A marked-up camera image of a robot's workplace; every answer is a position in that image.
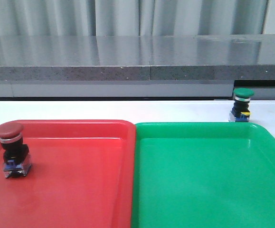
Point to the green plastic tray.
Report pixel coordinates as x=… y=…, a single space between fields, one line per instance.
x=204 y=175

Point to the grey stone counter ledge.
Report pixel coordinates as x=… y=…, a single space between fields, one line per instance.
x=121 y=67

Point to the red plastic tray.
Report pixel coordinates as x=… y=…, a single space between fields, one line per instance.
x=81 y=176

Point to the red mushroom push button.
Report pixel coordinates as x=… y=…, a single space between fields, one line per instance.
x=16 y=157

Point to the white pleated curtain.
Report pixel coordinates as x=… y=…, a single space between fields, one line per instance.
x=131 y=17

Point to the green mushroom push button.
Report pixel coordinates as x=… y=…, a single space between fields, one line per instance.
x=240 y=110

